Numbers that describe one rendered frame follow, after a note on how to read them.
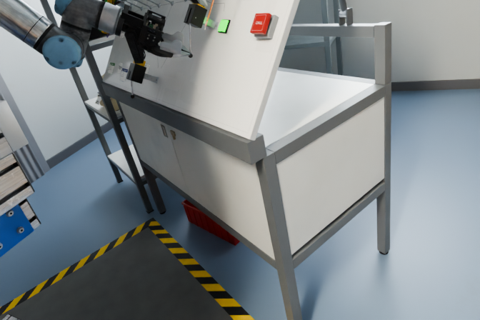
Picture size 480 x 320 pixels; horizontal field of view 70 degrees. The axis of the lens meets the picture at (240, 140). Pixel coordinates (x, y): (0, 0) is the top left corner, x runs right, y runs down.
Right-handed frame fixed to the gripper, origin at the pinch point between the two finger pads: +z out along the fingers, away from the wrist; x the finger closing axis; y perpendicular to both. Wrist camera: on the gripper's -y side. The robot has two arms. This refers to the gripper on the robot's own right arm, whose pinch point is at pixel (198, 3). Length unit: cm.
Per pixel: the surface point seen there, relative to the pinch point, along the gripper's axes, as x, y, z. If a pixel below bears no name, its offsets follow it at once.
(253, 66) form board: -24.7, -9.0, 11.7
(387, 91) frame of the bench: -31, 23, 57
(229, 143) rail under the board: -25.0, -27.5, 21.1
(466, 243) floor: -55, 9, 137
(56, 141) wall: 233, -91, 76
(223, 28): -7.1, -1.7, 7.4
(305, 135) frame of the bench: -32.6, -12.1, 34.8
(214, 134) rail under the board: -18.0, -27.5, 20.7
